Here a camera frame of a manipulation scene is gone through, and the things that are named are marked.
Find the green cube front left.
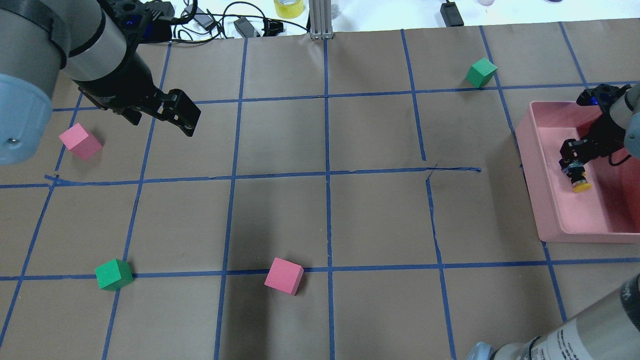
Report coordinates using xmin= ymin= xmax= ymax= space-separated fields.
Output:
xmin=94 ymin=259 xmax=134 ymax=292

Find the black power brick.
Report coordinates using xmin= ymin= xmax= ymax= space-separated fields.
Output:
xmin=439 ymin=0 xmax=465 ymax=28

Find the pink cube far left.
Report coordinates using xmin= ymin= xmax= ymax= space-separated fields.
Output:
xmin=58 ymin=123 xmax=103 ymax=161

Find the aluminium frame post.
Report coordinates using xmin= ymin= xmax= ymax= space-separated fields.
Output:
xmin=308 ymin=0 xmax=334 ymax=40

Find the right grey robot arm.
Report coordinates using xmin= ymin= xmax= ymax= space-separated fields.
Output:
xmin=467 ymin=84 xmax=639 ymax=360

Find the pink cube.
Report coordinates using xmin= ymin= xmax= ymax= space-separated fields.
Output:
xmin=263 ymin=257 xmax=304 ymax=296
xmin=58 ymin=123 xmax=103 ymax=161

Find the black power adapter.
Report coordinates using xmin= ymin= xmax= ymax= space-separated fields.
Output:
xmin=233 ymin=16 xmax=261 ymax=38

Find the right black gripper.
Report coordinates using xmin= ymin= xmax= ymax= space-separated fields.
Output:
xmin=558 ymin=114 xmax=626 ymax=173

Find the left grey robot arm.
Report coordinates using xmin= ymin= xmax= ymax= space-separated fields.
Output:
xmin=0 ymin=0 xmax=201 ymax=166

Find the yellow push button switch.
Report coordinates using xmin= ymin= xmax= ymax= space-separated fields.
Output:
xmin=562 ymin=161 xmax=592 ymax=194

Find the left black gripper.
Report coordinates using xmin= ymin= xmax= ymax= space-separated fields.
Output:
xmin=78 ymin=50 xmax=202 ymax=137

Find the pink cube centre front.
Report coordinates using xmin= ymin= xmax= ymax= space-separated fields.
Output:
xmin=263 ymin=257 xmax=304 ymax=296

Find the yellow tape roll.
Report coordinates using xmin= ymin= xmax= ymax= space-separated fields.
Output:
xmin=273 ymin=0 xmax=305 ymax=19

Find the pink plastic bin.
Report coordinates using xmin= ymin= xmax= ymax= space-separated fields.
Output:
xmin=515 ymin=101 xmax=640 ymax=244

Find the green cube near bin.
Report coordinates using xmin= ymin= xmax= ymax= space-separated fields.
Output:
xmin=465 ymin=57 xmax=498 ymax=89

